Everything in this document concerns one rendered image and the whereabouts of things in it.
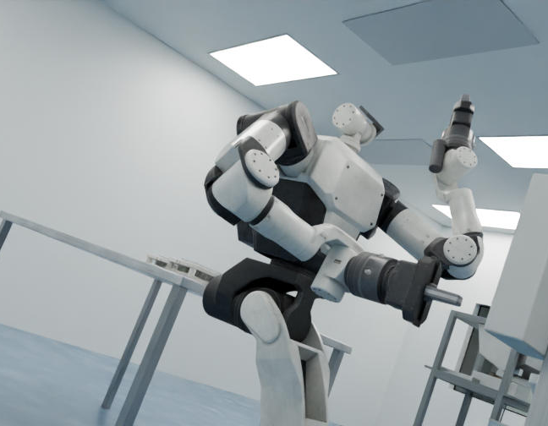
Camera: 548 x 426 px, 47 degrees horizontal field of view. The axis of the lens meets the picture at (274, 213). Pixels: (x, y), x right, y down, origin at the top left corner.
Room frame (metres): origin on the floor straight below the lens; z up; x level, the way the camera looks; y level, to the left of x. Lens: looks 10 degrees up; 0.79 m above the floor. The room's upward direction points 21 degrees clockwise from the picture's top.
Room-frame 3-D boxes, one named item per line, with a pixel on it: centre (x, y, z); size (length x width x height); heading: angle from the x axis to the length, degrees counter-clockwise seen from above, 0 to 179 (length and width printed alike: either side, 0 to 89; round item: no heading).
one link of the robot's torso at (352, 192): (1.53, -0.07, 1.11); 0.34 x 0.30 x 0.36; 137
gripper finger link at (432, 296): (1.08, -0.33, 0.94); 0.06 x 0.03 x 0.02; 47
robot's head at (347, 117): (1.49, -0.11, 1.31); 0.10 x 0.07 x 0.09; 137
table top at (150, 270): (3.04, 0.36, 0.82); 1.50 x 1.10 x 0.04; 46
